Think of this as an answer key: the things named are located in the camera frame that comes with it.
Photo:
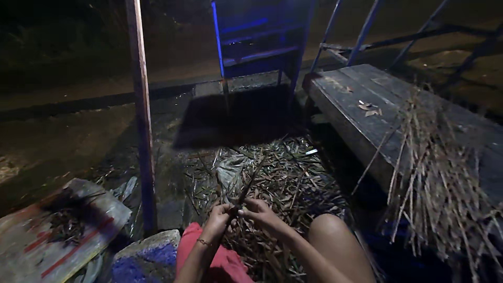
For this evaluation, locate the person's right thumb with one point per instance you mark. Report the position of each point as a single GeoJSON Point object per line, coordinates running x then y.
{"type": "Point", "coordinates": [246, 214]}

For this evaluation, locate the thin dark brown stick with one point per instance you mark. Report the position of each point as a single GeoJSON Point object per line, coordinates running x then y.
{"type": "Point", "coordinates": [252, 182]}

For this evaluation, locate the tall wooden post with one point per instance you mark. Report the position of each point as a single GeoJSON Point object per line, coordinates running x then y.
{"type": "Point", "coordinates": [143, 118]}

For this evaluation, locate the person's right forearm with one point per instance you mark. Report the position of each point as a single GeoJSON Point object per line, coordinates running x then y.
{"type": "Point", "coordinates": [311, 257]}

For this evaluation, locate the pile of dark plant scraps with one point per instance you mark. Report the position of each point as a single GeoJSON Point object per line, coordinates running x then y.
{"type": "Point", "coordinates": [67, 224]}

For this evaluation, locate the crumpled translucent plastic bag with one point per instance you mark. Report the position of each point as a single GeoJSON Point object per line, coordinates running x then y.
{"type": "Point", "coordinates": [230, 175]}

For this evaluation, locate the pile of dry leaf scraps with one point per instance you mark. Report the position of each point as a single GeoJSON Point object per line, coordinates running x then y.
{"type": "Point", "coordinates": [286, 180]}

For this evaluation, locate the blue-lit wooden shelf stand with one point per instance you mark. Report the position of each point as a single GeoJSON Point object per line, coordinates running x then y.
{"type": "Point", "coordinates": [259, 57]}

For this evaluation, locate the dark wooden bench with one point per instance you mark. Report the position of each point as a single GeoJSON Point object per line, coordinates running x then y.
{"type": "Point", "coordinates": [353, 112]}

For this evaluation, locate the dry brown leaf pieces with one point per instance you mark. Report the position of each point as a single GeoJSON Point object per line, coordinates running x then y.
{"type": "Point", "coordinates": [370, 108]}

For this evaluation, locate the wooden pole railing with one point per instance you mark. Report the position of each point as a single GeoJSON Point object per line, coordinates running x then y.
{"type": "Point", "coordinates": [363, 35]}

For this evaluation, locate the white sack with red stripes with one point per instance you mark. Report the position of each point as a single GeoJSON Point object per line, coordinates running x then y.
{"type": "Point", "coordinates": [84, 239]}

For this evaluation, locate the person's right fingers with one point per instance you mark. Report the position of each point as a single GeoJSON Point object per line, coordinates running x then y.
{"type": "Point", "coordinates": [253, 204]}

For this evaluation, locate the bundle of dry twigs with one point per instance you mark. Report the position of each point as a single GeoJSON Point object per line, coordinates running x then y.
{"type": "Point", "coordinates": [432, 173]}

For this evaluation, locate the blue painted concrete block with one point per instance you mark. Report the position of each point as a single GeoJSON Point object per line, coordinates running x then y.
{"type": "Point", "coordinates": [147, 257]}

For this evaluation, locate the person's right hand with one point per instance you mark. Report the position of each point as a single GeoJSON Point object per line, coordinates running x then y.
{"type": "Point", "coordinates": [266, 219]}

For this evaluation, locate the person's left thumb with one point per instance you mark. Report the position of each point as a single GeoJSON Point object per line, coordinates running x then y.
{"type": "Point", "coordinates": [224, 208]}

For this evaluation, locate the person's left hand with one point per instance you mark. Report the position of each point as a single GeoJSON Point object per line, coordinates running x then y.
{"type": "Point", "coordinates": [215, 222]}

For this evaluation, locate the person's left fingers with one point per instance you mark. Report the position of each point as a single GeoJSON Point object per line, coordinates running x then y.
{"type": "Point", "coordinates": [234, 223]}

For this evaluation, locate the person's left forearm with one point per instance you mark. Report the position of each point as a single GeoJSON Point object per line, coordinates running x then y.
{"type": "Point", "coordinates": [196, 257]}

